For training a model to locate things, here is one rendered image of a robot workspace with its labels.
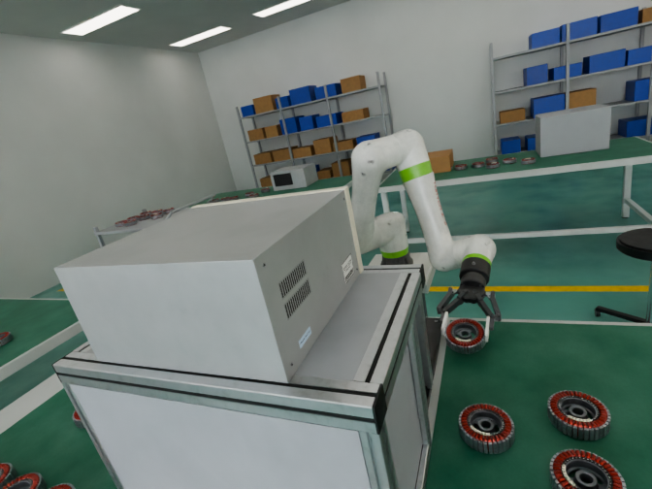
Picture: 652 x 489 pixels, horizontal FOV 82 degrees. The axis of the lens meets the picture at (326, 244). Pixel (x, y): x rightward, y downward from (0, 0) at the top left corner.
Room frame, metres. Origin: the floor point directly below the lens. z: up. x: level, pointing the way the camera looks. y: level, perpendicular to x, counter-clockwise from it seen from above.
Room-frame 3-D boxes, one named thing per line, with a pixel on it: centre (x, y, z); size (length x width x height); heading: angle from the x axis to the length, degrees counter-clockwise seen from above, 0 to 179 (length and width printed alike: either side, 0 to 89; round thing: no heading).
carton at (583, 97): (5.88, -4.29, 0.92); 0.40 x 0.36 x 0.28; 154
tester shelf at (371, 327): (0.73, 0.19, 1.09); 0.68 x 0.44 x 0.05; 64
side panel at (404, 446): (0.51, -0.06, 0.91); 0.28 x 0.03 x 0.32; 154
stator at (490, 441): (0.62, -0.26, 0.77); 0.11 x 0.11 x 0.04
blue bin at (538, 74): (6.13, -3.75, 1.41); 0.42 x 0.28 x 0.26; 156
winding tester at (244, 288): (0.73, 0.21, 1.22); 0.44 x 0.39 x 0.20; 64
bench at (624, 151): (3.36, -1.75, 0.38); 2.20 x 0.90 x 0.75; 64
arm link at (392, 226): (1.57, -0.29, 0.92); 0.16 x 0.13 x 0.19; 111
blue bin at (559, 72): (5.95, -4.11, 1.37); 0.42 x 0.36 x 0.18; 156
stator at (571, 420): (0.61, -0.45, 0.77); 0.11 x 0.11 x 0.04
